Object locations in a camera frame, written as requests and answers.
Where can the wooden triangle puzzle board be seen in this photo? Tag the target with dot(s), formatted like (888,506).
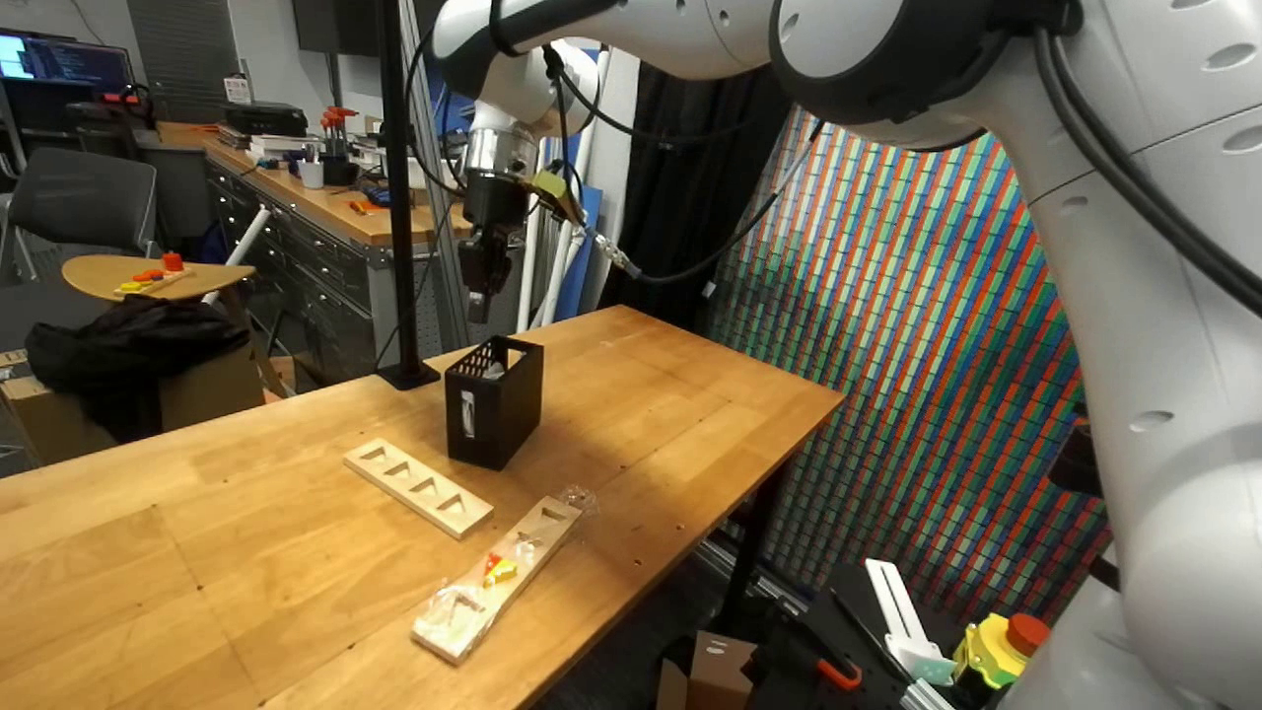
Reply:
(462,611)

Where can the black bag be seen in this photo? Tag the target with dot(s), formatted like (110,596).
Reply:
(118,362)

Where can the black perforated box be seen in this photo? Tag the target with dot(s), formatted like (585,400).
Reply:
(521,400)

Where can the red yellow triangle piece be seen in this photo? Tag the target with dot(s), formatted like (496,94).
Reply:
(496,569)

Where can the yellow wrist camera mount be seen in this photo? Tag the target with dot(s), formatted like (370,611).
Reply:
(552,193)

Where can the emergency stop button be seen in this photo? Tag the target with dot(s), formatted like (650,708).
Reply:
(1000,649)

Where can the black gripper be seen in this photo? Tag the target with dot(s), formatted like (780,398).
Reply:
(493,209)

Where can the wooden slotted board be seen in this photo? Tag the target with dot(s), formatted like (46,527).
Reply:
(420,489)

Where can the cardboard box under table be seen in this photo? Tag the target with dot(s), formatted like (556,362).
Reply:
(702,674)

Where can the round wooden stool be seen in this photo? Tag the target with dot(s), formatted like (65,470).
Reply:
(117,277)

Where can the wooden workbench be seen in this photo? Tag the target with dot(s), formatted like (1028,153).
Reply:
(322,255)

